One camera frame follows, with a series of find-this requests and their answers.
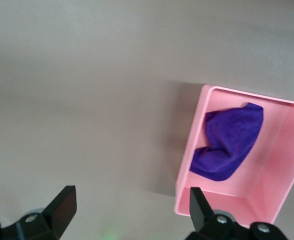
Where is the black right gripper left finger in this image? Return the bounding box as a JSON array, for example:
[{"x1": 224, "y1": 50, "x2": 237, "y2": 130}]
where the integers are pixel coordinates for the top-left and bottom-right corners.
[{"x1": 15, "y1": 185, "x2": 78, "y2": 240}]

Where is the pink plastic bin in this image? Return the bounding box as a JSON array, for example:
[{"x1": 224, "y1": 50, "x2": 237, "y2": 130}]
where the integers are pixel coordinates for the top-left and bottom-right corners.
[{"x1": 174, "y1": 84, "x2": 294, "y2": 230}]

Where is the purple cloth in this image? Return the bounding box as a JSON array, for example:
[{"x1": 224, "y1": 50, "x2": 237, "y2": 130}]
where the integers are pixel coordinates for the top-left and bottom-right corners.
[{"x1": 189, "y1": 101, "x2": 265, "y2": 182}]

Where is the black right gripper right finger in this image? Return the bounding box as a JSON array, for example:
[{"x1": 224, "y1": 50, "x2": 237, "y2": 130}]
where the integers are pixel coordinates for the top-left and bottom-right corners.
[{"x1": 186, "y1": 186, "x2": 250, "y2": 240}]

